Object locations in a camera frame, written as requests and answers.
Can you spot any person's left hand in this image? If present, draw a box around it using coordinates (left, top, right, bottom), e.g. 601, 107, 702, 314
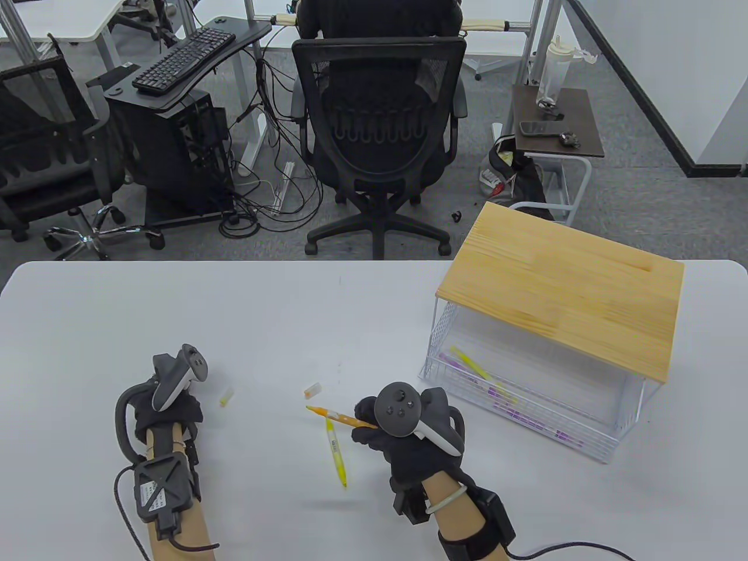
134, 393, 205, 448

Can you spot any person's right hand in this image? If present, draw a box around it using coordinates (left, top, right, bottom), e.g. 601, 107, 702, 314
352, 396, 477, 490

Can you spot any yellow double-ended highlighter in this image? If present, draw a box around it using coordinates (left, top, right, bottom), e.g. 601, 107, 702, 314
325, 421, 349, 490
449, 346, 518, 404

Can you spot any orange double-ended highlighter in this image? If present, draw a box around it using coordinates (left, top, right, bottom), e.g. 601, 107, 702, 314
306, 405, 379, 431

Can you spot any purple double-ended highlighter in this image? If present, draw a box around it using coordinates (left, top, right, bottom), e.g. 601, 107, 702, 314
439, 352, 503, 399
494, 397, 587, 449

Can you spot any person's right forearm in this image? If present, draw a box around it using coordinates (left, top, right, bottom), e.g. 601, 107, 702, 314
422, 473, 497, 548

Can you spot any person's left forearm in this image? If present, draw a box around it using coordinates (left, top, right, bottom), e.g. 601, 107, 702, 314
143, 424, 218, 561

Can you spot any black left hand controller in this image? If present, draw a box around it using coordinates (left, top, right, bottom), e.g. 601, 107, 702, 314
114, 344, 210, 463

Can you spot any black hand controller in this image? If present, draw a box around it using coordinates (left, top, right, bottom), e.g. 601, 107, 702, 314
374, 381, 467, 457
114, 344, 210, 463

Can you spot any pale green bangle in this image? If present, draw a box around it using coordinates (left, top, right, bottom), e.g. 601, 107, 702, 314
425, 485, 469, 515

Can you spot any black right hand controller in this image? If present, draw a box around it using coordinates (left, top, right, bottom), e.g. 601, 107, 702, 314
374, 381, 467, 457

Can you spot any black left wrist module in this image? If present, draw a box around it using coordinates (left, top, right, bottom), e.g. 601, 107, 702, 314
134, 453, 197, 539

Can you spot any black wrist module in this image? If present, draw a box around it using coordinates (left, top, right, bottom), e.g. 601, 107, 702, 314
134, 453, 197, 539
438, 488, 518, 561

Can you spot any black right wrist module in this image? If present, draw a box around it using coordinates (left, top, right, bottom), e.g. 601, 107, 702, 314
438, 488, 518, 561

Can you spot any wooden basket lid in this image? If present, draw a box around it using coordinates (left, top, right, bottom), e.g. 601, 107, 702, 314
436, 202, 685, 384

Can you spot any white power strip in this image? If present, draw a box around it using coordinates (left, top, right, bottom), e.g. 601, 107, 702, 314
273, 162, 297, 216

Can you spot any black computer tower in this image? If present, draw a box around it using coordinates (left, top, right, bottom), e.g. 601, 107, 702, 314
108, 91, 236, 230

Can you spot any black mesh office chair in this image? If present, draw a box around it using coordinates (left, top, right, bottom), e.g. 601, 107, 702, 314
292, 36, 469, 261
0, 56, 167, 261

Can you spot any dark floor bag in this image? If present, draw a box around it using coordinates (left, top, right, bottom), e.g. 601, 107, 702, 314
478, 134, 557, 221

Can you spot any white desk leg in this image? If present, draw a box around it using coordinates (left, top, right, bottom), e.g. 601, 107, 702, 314
236, 0, 280, 177

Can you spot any black keyboard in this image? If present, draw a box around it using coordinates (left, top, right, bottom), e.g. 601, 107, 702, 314
131, 27, 237, 98

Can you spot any brown side table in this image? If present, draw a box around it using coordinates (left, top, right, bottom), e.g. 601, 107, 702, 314
507, 85, 606, 227

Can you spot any black curved desk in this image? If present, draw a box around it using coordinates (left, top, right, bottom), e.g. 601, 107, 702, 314
86, 16, 275, 113

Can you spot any clear tumbler bottle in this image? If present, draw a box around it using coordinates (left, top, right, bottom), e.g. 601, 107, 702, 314
535, 35, 600, 110

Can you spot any white desk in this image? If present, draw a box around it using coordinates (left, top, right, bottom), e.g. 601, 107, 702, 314
0, 0, 127, 46

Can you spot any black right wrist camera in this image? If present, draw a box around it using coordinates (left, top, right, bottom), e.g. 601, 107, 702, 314
390, 476, 431, 524

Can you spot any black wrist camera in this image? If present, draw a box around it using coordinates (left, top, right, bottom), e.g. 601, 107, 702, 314
390, 476, 431, 524
182, 425, 203, 504

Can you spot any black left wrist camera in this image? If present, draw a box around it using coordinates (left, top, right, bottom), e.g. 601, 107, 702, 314
182, 425, 203, 504

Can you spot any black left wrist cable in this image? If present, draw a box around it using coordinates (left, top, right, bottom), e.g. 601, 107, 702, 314
113, 465, 221, 561

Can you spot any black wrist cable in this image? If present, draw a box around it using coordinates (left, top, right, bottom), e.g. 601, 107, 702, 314
113, 465, 221, 561
507, 543, 635, 561

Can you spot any white wire basket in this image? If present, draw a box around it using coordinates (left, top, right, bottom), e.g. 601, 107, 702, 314
418, 297, 648, 465

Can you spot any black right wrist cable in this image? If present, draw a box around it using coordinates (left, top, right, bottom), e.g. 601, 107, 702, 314
507, 543, 635, 561

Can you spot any tangle of black cables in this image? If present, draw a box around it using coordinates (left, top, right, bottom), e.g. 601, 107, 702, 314
217, 44, 328, 239

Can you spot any grey metal post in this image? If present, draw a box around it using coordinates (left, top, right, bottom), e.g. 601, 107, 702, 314
513, 0, 545, 88

